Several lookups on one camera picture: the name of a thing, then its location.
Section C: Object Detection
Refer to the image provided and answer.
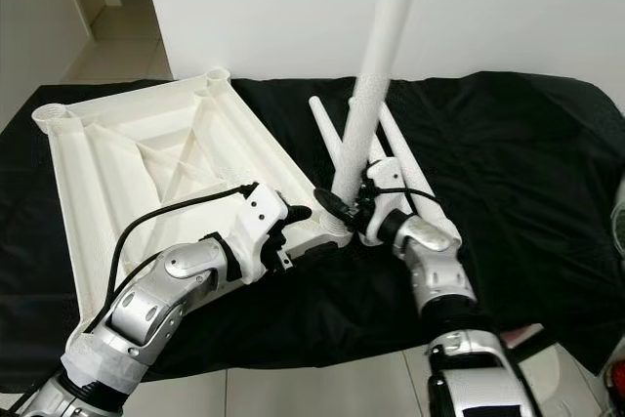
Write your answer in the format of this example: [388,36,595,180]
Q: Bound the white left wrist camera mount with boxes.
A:
[229,183,294,281]

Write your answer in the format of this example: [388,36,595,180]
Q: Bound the white fan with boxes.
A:
[608,171,625,242]

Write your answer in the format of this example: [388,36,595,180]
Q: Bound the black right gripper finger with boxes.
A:
[313,187,353,225]

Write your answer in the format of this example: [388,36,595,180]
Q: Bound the white plastic table top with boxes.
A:
[31,67,353,364]

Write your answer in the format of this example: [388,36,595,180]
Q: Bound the pink seat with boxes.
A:
[496,323,551,352]

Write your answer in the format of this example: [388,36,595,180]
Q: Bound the black table cloth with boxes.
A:
[0,70,625,396]

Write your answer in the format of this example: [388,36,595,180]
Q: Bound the red round object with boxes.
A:
[604,358,625,391]

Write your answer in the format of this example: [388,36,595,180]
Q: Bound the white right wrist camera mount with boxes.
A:
[356,158,411,242]

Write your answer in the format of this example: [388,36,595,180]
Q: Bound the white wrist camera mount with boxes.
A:
[356,158,411,242]
[229,183,294,281]

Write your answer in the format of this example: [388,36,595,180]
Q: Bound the white round floor base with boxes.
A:
[513,344,608,417]

